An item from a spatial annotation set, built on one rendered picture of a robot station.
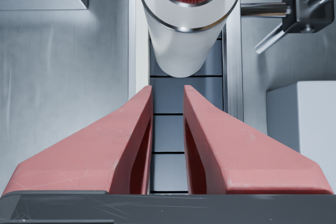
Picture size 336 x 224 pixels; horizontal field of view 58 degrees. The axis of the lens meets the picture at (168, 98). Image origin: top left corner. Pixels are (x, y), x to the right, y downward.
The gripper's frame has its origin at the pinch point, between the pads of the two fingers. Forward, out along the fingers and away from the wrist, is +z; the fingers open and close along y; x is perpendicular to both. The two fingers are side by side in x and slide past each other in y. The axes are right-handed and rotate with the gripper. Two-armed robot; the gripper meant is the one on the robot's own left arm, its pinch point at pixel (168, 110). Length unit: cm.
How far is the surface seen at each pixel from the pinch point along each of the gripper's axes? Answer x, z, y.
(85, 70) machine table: 10.8, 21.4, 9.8
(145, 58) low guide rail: 5.5, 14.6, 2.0
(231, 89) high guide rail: 5.0, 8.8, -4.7
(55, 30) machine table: 7.1, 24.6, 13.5
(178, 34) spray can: -1.2, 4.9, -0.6
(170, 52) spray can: 1.8, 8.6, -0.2
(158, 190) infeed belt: 17.2, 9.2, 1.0
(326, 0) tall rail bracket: -1.1, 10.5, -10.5
